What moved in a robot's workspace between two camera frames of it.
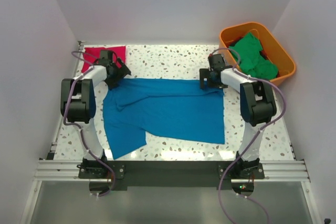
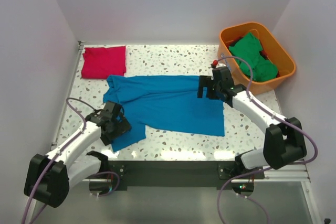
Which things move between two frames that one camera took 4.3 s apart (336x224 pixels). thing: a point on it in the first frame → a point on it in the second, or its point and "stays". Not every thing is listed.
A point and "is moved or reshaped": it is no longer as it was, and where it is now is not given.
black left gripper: [122, 71] → [122, 126]
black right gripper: [205, 74] → [206, 81]
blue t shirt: [176, 109] is moved or reshaped
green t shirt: [247, 51] stays
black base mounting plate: [124, 174] stays
